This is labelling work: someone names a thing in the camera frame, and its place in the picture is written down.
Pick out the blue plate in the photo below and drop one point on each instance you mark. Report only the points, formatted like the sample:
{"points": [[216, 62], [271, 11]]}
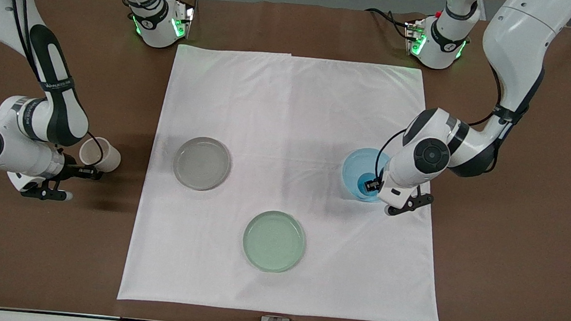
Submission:
{"points": [[354, 166]]}

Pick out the gray plate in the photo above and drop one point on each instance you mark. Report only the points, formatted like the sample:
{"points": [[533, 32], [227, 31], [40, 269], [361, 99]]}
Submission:
{"points": [[201, 163]]}

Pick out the white cloth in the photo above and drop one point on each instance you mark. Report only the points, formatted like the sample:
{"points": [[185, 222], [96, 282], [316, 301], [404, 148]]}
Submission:
{"points": [[295, 109]]}

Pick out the silver base connector block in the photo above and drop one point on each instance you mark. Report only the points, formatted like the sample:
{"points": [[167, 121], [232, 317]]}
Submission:
{"points": [[184, 20], [414, 36]]}

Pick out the green plate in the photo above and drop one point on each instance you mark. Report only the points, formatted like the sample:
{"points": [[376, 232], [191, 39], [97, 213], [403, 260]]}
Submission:
{"points": [[274, 241]]}

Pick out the blue cup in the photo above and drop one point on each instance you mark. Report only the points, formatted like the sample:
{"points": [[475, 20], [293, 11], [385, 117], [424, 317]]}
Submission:
{"points": [[363, 190]]}

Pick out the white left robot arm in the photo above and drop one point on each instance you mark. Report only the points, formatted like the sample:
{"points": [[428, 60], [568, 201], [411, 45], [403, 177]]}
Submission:
{"points": [[518, 41]]}

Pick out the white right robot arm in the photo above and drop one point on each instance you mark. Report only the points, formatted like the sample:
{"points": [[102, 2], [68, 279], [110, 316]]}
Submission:
{"points": [[58, 104]]}

